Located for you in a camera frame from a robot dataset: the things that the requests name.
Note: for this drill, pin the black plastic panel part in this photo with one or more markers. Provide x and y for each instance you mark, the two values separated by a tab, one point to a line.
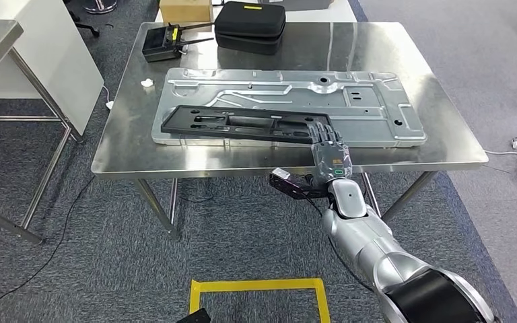
182	125

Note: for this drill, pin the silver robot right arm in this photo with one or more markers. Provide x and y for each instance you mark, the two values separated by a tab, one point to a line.
370	240

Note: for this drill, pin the stainless steel workbench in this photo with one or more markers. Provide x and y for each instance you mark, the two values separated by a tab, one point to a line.
441	142

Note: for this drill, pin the stamped sheet metal plate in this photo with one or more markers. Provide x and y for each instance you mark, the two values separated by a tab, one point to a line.
374	120

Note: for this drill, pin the small white crumpled object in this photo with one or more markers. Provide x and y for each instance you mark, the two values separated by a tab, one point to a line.
147	83

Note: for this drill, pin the black zip case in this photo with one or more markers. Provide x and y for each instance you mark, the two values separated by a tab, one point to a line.
249	22

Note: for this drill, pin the black device with antennas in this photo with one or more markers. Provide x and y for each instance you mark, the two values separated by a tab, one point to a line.
158	49

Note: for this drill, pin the white table top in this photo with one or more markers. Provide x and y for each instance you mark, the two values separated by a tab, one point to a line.
321	15

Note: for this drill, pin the dark grey flat box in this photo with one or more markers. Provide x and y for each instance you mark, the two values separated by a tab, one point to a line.
294	3

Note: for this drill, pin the brown cardboard box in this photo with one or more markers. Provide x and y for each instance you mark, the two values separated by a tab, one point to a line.
185	11

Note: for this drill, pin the black robot foot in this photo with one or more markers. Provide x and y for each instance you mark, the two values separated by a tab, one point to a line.
194	316

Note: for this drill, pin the black star chair base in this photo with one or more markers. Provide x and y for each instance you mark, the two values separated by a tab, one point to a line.
87	27

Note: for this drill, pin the chrome round chair base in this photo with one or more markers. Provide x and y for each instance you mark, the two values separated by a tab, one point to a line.
100	5

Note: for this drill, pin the white cabinet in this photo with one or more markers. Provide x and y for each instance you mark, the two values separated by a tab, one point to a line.
58	62

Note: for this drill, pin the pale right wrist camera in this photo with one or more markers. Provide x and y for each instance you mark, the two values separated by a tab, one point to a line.
281	173

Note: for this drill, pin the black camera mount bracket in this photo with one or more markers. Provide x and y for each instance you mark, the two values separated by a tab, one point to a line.
294	189

